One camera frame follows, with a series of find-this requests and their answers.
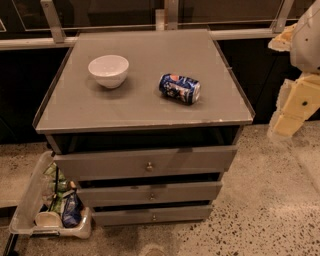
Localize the green snack bag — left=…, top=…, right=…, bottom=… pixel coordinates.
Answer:
left=41, top=162, right=70, bottom=214

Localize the grey bottom drawer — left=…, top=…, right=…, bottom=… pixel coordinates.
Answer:
left=92, top=205, right=212, bottom=226

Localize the grey drawer cabinet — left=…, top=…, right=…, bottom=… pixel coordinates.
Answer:
left=34, top=30, right=254, bottom=214

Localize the clear plastic bin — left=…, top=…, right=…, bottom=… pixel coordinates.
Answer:
left=9, top=151, right=91, bottom=239

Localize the blue soda can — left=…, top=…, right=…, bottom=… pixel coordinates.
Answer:
left=159, top=74, right=201, bottom=105

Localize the grey drawer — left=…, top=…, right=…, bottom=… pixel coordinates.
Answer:
left=92, top=205, right=212, bottom=226
left=54, top=146, right=237, bottom=181
left=77, top=182, right=222, bottom=207

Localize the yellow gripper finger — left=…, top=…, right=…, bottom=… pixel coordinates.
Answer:
left=268, top=24, right=297, bottom=52
left=268, top=79, right=303, bottom=139

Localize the grey middle drawer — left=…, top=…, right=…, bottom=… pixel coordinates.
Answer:
left=77, top=182, right=222, bottom=207

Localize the grey top drawer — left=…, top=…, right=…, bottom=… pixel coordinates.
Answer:
left=54, top=146, right=237, bottom=181

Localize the white ceramic bowl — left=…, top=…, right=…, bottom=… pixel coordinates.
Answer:
left=88, top=55, right=129, bottom=89

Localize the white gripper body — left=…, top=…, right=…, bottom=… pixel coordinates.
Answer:
left=282, top=73, right=320, bottom=117

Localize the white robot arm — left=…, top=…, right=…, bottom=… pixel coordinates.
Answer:
left=268, top=0, right=320, bottom=140

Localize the white cup in bin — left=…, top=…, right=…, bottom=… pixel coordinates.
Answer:
left=35, top=211, right=63, bottom=228

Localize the metal railing frame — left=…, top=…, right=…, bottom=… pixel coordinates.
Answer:
left=0, top=0, right=320, bottom=52

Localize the blue snack bag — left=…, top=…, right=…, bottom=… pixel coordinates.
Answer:
left=61, top=192, right=82, bottom=228

